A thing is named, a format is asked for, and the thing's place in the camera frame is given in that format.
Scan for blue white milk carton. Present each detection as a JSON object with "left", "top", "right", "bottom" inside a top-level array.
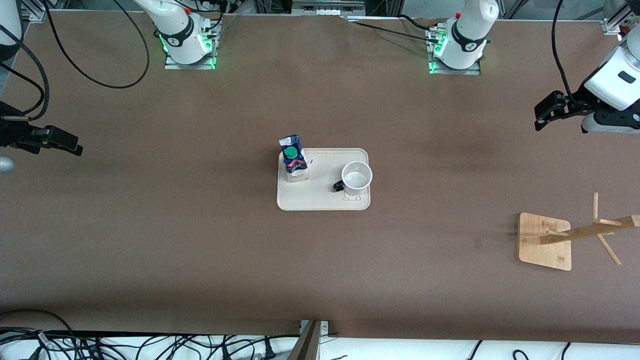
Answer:
[{"left": 278, "top": 134, "right": 311, "bottom": 184}]

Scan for wooden mug tree rack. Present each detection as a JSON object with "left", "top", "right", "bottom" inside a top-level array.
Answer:
[{"left": 517, "top": 192, "right": 640, "bottom": 272}]

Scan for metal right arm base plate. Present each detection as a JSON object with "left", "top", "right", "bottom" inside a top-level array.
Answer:
[{"left": 164, "top": 20, "right": 221, "bottom": 71}]

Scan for beige rabbit print tray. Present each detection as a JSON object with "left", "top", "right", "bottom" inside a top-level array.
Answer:
[{"left": 276, "top": 147, "right": 371, "bottom": 211}]

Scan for white smiley mug black handle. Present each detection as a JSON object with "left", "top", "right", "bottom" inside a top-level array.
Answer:
[{"left": 333, "top": 161, "right": 374, "bottom": 197}]

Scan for tangled black floor cables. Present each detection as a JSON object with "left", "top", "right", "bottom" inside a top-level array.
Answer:
[{"left": 0, "top": 309, "right": 301, "bottom": 360}]

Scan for aluminium frame profile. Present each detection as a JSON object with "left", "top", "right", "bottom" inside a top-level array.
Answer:
[
  {"left": 602, "top": 0, "right": 640, "bottom": 36},
  {"left": 20, "top": 0, "right": 48, "bottom": 22}
]

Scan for grey equipment box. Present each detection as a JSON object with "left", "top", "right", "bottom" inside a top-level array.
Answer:
[{"left": 291, "top": 0, "right": 367, "bottom": 17}]

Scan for dark camera mount post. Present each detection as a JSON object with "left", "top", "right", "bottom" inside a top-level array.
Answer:
[{"left": 287, "top": 320, "right": 323, "bottom": 360}]

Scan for long black right arm cable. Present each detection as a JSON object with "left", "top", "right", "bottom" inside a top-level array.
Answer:
[{"left": 42, "top": 0, "right": 151, "bottom": 90}]

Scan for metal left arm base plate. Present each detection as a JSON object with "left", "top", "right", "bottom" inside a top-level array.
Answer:
[{"left": 427, "top": 27, "right": 482, "bottom": 76}]

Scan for silver table edge bracket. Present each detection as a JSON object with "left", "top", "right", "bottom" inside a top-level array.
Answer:
[{"left": 299, "top": 320, "right": 330, "bottom": 336}]

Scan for black base power cable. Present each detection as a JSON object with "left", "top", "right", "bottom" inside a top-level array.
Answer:
[{"left": 342, "top": 14, "right": 446, "bottom": 45}]

